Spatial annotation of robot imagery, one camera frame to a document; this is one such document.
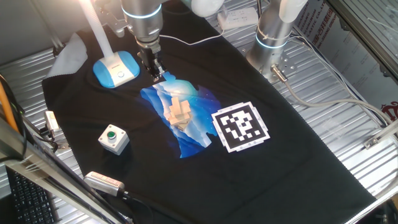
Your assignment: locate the orange cable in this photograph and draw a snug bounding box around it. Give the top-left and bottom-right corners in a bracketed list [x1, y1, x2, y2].
[0, 82, 19, 133]

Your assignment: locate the board with red lettering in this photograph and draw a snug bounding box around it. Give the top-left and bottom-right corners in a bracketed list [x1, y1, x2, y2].
[294, 0, 398, 122]

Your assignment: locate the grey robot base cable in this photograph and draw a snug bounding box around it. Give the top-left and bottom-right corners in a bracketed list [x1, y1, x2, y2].
[270, 64, 396, 125]

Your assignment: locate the white cloth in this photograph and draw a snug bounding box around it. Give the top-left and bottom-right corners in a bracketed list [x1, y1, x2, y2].
[45, 32, 88, 78]

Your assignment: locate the thin white lamp cable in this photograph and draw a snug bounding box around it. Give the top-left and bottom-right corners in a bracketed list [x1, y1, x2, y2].
[158, 29, 226, 47]

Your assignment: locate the white box with green button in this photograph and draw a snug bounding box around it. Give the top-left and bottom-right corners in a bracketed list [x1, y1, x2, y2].
[98, 124, 131, 156]

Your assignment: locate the white power strip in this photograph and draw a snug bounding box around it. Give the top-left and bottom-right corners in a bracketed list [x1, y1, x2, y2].
[216, 6, 259, 31]

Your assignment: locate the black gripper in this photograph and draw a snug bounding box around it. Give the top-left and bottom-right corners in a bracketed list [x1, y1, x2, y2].
[137, 45, 167, 83]

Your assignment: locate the black keyboard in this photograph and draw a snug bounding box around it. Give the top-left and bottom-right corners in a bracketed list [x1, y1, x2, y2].
[6, 167, 60, 224]

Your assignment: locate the blue and white desk lamp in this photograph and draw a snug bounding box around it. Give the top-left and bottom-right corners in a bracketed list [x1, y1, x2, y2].
[78, 0, 141, 90]

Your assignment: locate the black and white marker tag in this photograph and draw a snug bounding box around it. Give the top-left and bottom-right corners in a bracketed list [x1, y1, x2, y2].
[211, 101, 271, 154]

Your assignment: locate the dark metal frame rail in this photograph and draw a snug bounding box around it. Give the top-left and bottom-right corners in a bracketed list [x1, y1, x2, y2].
[325, 0, 398, 78]

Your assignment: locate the black cloth with blue print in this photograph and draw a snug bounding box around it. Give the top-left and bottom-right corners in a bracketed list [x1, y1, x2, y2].
[42, 0, 377, 224]

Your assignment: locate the wooden block puzzle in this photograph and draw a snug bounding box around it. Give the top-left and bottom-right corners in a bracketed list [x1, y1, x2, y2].
[164, 96, 193, 131]

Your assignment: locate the black cable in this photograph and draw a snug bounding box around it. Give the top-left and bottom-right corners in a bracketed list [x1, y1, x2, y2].
[123, 190, 155, 224]

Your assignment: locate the small silver camera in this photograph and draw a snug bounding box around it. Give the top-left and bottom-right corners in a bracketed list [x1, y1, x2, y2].
[43, 110, 62, 133]

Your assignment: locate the silver camera with vents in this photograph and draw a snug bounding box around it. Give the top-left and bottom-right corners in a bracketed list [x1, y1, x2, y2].
[83, 170, 126, 197]

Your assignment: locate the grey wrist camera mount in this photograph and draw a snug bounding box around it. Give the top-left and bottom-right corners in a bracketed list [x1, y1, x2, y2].
[95, 0, 131, 38]

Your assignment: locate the aluminium frame bar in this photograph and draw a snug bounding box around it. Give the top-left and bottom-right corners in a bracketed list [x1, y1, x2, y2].
[0, 118, 131, 224]

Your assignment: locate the metal angle bracket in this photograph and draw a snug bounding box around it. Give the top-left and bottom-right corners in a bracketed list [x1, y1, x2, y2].
[363, 119, 398, 149]

